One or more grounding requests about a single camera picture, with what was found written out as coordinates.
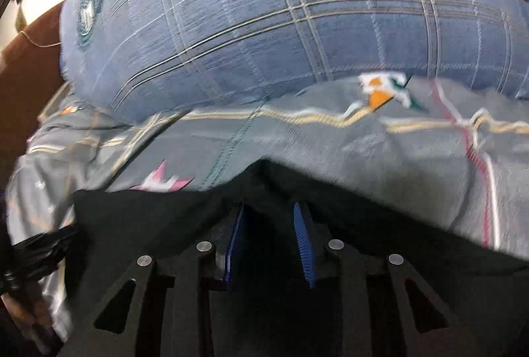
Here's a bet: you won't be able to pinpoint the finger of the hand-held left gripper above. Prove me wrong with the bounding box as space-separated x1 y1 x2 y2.
37 225 79 256

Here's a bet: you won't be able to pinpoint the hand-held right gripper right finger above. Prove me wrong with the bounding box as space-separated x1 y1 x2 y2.
293 202 481 357

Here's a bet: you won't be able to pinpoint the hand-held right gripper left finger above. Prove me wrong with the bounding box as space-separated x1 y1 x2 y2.
58 203 249 357

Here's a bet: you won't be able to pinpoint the black pants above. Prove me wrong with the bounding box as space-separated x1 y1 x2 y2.
72 161 529 357

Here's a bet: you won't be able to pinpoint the person's left hand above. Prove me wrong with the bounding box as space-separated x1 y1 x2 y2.
6 291 56 354

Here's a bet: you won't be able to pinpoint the grey printed bedsheet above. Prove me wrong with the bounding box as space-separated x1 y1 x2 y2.
6 74 529 341

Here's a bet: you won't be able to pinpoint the brown headboard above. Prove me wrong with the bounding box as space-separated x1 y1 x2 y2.
0 6 72 192

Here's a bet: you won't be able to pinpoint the blue plaid pillow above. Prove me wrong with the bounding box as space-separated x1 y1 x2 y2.
58 0 529 124

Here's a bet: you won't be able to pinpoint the beige bed frame rail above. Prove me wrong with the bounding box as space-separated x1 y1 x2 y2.
38 81 72 123

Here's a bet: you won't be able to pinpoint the white thin cable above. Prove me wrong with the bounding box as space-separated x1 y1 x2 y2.
20 31 62 49

